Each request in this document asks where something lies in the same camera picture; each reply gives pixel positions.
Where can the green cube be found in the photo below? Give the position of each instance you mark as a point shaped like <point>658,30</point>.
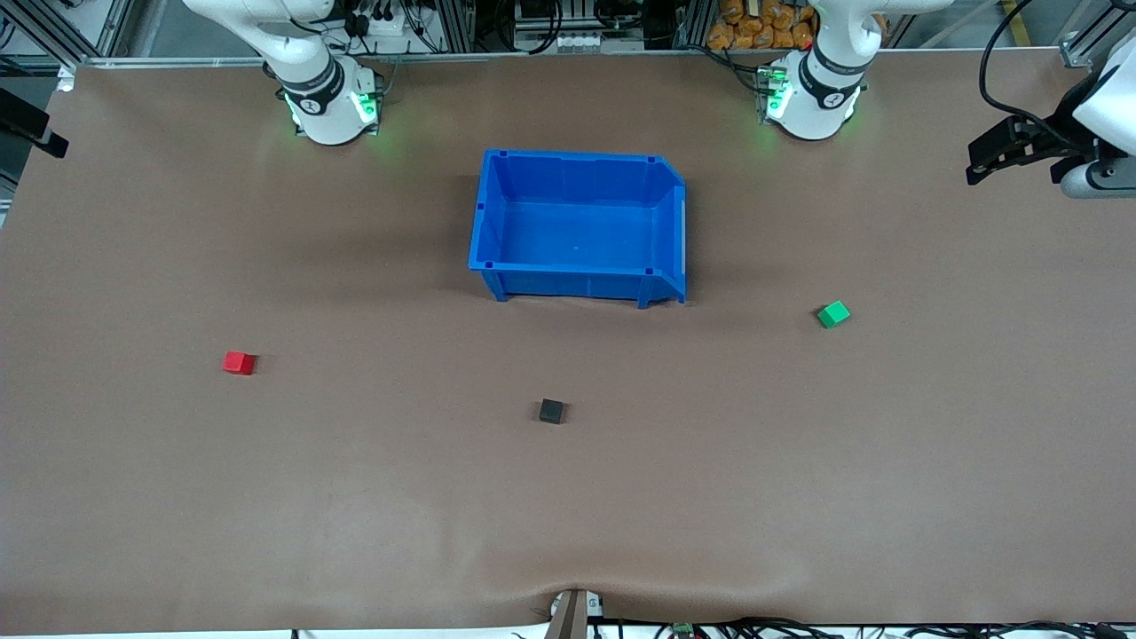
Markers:
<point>833,314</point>

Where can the red cube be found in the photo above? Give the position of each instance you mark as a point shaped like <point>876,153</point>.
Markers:
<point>238,363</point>

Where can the black cube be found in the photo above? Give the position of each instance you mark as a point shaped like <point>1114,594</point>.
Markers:
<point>551,411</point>

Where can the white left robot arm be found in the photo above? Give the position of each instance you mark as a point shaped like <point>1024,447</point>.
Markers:
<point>821,89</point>

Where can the orange snack bags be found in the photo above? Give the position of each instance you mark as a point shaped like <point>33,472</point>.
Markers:
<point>763,25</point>

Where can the white power strip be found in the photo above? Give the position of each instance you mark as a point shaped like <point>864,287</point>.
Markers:
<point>383,24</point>

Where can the blue plastic storage bin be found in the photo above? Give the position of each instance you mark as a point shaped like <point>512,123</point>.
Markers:
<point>577,235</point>

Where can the aluminium frame post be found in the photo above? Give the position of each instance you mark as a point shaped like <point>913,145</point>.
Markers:
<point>53,27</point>
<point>1096,40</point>

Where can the aluminium table edge rail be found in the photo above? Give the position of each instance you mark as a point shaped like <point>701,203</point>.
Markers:
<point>532,58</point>

